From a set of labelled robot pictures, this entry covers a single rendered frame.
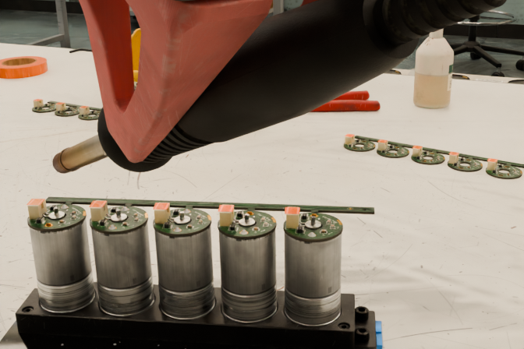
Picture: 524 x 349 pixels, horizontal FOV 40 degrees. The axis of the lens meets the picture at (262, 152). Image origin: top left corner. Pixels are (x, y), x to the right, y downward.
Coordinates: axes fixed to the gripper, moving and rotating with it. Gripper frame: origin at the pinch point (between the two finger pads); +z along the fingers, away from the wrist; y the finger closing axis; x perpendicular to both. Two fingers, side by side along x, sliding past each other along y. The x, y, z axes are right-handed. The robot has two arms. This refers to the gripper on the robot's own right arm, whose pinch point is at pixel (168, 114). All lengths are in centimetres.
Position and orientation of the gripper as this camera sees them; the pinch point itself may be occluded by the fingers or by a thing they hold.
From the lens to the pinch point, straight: 19.4
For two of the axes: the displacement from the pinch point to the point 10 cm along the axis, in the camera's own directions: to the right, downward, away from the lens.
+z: -3.0, 6.8, 6.7
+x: 5.6, 6.9, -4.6
